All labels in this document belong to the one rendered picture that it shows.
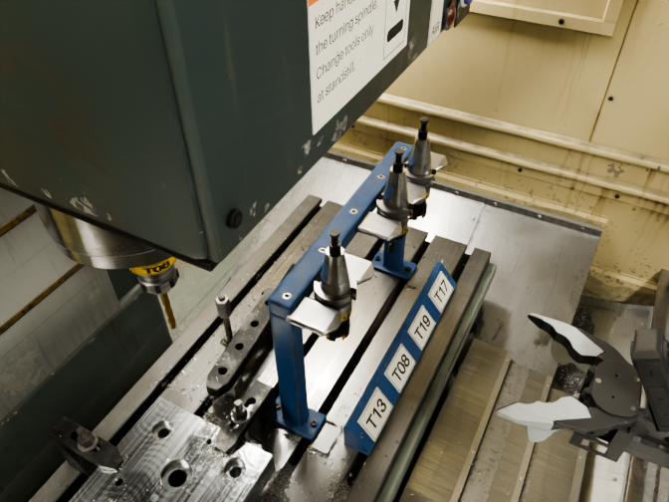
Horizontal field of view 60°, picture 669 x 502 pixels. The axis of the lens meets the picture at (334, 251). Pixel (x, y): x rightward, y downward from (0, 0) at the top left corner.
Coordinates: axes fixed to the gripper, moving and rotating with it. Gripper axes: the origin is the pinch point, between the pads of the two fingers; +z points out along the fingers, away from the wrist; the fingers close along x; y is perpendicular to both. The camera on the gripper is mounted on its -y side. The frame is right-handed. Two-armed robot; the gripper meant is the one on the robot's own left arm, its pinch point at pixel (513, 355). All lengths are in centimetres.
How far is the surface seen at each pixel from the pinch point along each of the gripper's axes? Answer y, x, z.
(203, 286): 72, 44, 90
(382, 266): 39, 44, 33
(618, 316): 64, 79, -22
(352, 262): 8.4, 13.6, 26.5
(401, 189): 3.6, 28.2, 24.6
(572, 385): 65, 51, -15
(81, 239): -22.3, -22.6, 34.4
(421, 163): 5.0, 38.5, 24.8
